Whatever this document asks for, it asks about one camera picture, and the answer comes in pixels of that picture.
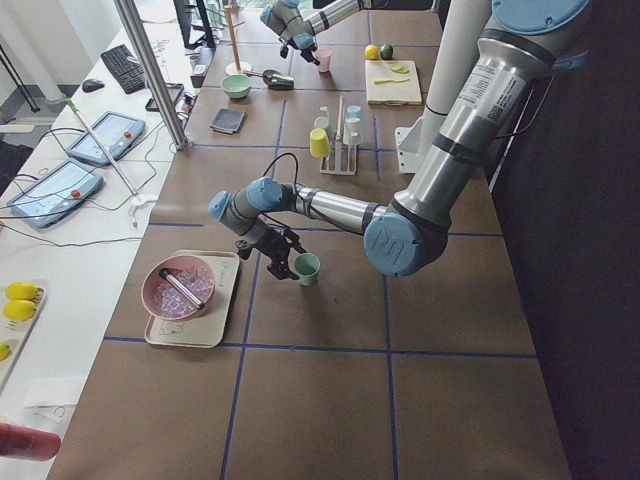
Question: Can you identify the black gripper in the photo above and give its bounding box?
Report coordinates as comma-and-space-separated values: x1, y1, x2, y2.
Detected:
280, 33, 320, 66
235, 223, 307, 280

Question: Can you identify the mint green cup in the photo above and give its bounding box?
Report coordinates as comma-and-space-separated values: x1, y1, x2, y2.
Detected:
294, 252, 321, 286

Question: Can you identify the pink cup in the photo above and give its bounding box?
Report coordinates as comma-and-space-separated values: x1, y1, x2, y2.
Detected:
315, 48, 332, 74

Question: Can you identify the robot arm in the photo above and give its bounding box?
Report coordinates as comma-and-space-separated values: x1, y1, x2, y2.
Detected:
208, 1, 591, 279
260, 0, 374, 66

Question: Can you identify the white cup front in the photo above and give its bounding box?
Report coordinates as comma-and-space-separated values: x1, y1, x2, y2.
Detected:
314, 116, 330, 135

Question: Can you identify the white cup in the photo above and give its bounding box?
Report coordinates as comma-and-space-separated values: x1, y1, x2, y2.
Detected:
343, 117, 363, 146
314, 116, 330, 135

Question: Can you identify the light blue cup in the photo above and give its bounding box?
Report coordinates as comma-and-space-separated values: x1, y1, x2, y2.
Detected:
345, 105, 363, 121

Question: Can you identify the yellow cup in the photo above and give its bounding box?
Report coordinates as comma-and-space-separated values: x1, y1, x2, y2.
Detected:
309, 128, 331, 158

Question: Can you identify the white cup back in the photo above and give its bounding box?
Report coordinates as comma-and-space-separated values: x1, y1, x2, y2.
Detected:
343, 117, 363, 146

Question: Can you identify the steel scoop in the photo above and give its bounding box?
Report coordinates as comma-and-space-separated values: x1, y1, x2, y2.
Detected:
242, 69, 295, 91

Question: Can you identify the wooden mug tree stand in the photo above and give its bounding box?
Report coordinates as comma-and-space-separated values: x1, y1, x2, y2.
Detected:
223, 1, 252, 76

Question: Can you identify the mint green bowl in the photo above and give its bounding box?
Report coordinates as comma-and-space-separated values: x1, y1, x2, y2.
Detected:
221, 74, 251, 99

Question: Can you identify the whole yellow lemon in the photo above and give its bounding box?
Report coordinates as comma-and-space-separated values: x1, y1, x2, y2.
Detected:
364, 44, 380, 60

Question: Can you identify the green avocado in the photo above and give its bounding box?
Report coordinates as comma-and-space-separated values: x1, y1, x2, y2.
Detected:
379, 44, 394, 60

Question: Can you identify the grey folded cloth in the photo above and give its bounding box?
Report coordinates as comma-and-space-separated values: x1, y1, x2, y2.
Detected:
210, 108, 246, 135

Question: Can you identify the bamboo cutting board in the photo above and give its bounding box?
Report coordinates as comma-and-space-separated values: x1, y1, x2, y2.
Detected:
364, 60, 422, 105

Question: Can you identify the yellow plastic knife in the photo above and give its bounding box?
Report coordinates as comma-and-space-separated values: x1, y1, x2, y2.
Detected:
373, 77, 410, 85

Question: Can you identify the cream plastic tray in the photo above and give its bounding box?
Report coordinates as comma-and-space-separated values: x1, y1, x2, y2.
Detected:
144, 250, 239, 348

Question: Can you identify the pink bowl with ice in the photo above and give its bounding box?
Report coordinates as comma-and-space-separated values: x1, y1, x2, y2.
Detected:
141, 254, 215, 321

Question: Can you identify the black keyboard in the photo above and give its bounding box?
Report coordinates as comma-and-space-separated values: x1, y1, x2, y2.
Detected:
100, 44, 146, 94

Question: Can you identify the teach pendant far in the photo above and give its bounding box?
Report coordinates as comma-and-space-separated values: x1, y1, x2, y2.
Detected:
66, 111, 146, 167

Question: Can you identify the teach pendant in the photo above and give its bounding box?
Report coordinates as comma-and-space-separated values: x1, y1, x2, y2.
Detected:
7, 159, 103, 229
66, 111, 146, 167

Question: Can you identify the black computer mouse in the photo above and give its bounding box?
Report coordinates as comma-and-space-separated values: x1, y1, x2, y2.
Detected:
81, 78, 105, 93

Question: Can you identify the teach pendant near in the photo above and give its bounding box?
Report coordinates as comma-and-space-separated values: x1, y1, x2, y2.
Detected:
7, 159, 103, 229

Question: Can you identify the white stick tool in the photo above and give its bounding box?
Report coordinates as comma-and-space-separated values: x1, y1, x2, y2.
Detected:
65, 99, 158, 228

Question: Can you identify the yellow mango lower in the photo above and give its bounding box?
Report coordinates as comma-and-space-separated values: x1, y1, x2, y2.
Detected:
3, 299, 37, 322

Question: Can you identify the yellow mango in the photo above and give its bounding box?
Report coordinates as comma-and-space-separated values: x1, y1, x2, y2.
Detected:
5, 282, 39, 300
3, 299, 37, 322

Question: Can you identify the yellow mango top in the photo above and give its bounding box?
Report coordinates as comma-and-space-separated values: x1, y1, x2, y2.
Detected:
5, 282, 39, 300

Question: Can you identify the red cylinder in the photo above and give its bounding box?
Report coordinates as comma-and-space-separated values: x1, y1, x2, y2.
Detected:
1, 423, 61, 461

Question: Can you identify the white wire cup holder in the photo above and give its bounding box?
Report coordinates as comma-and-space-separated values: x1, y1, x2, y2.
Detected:
320, 95, 362, 176

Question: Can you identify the metal ice scoop handle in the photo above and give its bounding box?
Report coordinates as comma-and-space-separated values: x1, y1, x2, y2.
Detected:
159, 268, 205, 310

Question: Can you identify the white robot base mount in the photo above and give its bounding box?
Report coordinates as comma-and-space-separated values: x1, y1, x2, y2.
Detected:
395, 0, 491, 173

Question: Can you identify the aluminium frame post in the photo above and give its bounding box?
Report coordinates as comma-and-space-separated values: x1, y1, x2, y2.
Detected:
114, 0, 188, 151

